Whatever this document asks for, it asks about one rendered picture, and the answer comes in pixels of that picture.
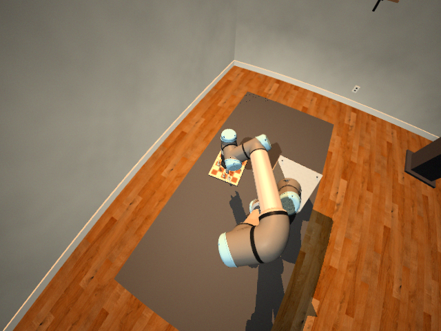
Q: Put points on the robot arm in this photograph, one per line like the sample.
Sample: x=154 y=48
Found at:
x=268 y=235

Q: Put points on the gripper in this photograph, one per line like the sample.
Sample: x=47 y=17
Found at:
x=223 y=162

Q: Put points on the orange and brown chessboard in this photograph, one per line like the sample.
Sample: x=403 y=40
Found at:
x=218 y=170

